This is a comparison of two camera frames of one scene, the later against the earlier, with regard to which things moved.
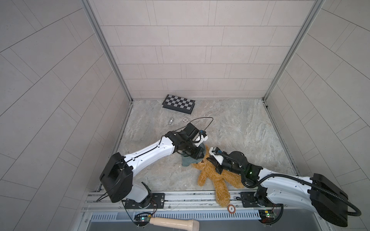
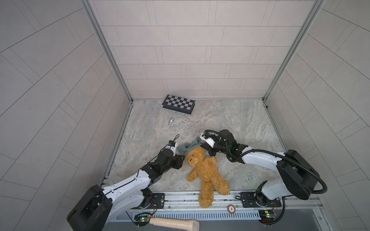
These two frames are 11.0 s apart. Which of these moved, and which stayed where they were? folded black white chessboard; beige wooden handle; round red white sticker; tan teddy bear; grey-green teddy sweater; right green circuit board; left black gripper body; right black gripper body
Moved: left black gripper body; grey-green teddy sweater; tan teddy bear; right black gripper body
Stayed: beige wooden handle; right green circuit board; round red white sticker; folded black white chessboard
